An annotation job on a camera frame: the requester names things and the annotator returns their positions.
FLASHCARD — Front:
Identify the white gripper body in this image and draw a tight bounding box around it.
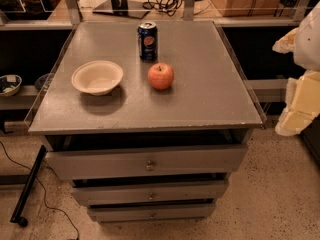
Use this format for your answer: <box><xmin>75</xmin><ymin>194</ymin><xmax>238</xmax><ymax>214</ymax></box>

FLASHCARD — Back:
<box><xmin>272</xmin><ymin>27</ymin><xmax>320</xmax><ymax>118</ymax></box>

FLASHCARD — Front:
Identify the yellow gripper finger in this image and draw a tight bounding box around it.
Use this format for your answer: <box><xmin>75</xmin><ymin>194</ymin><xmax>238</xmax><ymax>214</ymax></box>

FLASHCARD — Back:
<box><xmin>290</xmin><ymin>72</ymin><xmax>320</xmax><ymax>115</ymax></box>
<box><xmin>275</xmin><ymin>110</ymin><xmax>313</xmax><ymax>136</ymax></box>

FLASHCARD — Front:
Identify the grey drawer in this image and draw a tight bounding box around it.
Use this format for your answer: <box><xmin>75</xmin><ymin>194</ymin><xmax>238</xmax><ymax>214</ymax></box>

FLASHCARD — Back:
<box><xmin>46</xmin><ymin>144</ymin><xmax>248</xmax><ymax>180</ymax></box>
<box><xmin>87</xmin><ymin>203</ymin><xmax>215</xmax><ymax>222</ymax></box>
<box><xmin>71</xmin><ymin>180</ymin><xmax>229</xmax><ymax>206</ymax></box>

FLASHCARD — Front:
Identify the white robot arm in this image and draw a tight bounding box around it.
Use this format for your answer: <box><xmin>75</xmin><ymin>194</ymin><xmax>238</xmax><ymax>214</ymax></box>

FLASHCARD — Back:
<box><xmin>272</xmin><ymin>2</ymin><xmax>320</xmax><ymax>136</ymax></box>

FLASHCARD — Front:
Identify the grey bottom drawer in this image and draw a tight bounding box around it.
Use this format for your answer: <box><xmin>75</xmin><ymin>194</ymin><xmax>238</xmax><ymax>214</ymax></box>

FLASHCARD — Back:
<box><xmin>87</xmin><ymin>203</ymin><xmax>215</xmax><ymax>222</ymax></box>

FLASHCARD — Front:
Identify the grey drawer cabinet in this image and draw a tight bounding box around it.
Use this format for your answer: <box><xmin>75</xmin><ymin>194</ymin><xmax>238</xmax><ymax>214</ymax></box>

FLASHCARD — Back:
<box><xmin>30</xmin><ymin>21</ymin><xmax>262</xmax><ymax>211</ymax></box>

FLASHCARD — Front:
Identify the grey top drawer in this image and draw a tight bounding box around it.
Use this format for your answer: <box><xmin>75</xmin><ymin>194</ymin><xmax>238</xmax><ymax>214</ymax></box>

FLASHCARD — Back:
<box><xmin>46</xmin><ymin>144</ymin><xmax>248</xmax><ymax>180</ymax></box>

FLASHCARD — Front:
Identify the red apple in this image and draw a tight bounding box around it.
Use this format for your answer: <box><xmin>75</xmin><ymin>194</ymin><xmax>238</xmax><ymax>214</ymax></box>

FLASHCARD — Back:
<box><xmin>148</xmin><ymin>63</ymin><xmax>174</xmax><ymax>91</ymax></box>

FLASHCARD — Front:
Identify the blue pepsi can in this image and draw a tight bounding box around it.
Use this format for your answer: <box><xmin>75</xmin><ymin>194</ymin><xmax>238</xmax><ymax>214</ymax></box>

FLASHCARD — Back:
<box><xmin>137</xmin><ymin>21</ymin><xmax>158</xmax><ymax>61</ymax></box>

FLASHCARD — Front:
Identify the black monitor stand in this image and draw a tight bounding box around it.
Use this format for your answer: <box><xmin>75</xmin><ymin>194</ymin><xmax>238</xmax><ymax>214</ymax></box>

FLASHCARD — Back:
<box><xmin>93</xmin><ymin>0</ymin><xmax>149</xmax><ymax>19</ymax></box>

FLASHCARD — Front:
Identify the beige paper bowl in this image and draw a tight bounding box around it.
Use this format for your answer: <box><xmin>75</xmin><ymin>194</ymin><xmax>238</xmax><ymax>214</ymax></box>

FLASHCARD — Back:
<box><xmin>71</xmin><ymin>61</ymin><xmax>124</xmax><ymax>96</ymax></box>

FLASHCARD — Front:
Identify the dark plate on shelf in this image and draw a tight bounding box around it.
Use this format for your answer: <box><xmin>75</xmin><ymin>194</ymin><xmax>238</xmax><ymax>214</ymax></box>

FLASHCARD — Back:
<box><xmin>34</xmin><ymin>73</ymin><xmax>54</xmax><ymax>91</ymax></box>

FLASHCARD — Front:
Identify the small bowl with items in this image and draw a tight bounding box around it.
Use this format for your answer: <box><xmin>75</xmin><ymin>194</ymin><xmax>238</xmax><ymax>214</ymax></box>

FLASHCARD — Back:
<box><xmin>0</xmin><ymin>75</ymin><xmax>22</xmax><ymax>97</ymax></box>

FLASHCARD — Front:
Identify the black bar on floor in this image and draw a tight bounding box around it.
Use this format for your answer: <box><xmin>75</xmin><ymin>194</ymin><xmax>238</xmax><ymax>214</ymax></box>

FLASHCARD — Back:
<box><xmin>10</xmin><ymin>146</ymin><xmax>47</xmax><ymax>227</ymax></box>

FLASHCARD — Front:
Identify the black floor cable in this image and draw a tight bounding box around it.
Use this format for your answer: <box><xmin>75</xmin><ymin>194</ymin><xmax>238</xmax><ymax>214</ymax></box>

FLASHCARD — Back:
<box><xmin>0</xmin><ymin>141</ymin><xmax>80</xmax><ymax>240</ymax></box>

